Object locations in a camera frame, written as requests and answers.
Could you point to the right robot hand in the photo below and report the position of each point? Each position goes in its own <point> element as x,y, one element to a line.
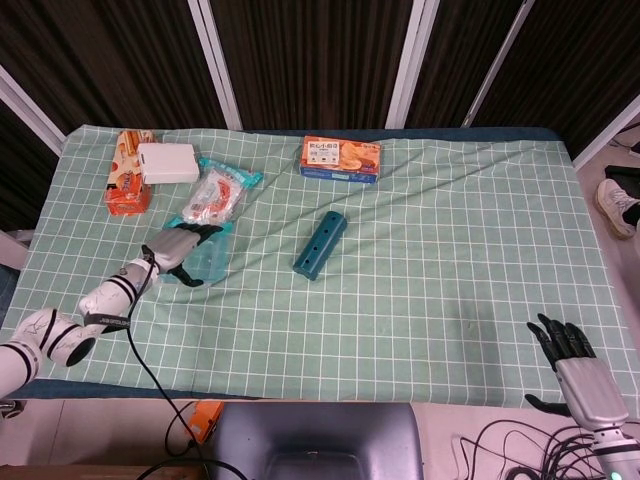
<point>590,385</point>

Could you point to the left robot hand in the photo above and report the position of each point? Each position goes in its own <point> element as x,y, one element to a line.
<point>170,250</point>

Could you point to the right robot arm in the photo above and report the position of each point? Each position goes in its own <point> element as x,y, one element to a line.
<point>617,450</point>

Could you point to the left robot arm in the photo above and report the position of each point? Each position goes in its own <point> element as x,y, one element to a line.
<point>107,295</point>

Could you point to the clear plastic food container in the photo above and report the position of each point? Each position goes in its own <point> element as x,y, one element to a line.
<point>226,260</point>

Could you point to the orange snack carton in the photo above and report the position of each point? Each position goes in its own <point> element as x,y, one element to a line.
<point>125,197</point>

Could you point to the teal orange snack bag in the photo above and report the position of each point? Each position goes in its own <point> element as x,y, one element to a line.
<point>215,195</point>

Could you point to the white cardboard box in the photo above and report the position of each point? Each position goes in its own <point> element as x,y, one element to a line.
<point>167,162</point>

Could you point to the teal cylinder block with holes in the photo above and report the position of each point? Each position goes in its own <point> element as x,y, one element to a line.
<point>320,247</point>

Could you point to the orange device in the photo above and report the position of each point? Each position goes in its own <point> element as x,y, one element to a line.
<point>205,420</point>

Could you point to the white sneaker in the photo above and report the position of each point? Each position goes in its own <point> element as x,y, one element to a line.
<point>615,202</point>

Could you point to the orange blue biscuit box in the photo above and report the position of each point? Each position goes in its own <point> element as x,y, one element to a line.
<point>340,157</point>

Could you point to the green white checked tablecloth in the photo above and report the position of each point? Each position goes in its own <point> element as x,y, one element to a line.
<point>400,300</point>

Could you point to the white partition frame post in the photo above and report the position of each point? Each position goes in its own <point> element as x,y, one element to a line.
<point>415,65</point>
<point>500,65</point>
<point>30,107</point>
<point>217,65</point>
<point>605,132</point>

